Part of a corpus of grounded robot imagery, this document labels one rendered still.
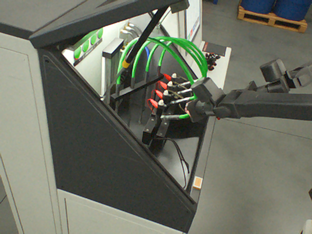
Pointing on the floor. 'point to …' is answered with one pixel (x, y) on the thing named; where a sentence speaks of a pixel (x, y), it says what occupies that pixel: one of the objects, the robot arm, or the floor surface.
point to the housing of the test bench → (27, 116)
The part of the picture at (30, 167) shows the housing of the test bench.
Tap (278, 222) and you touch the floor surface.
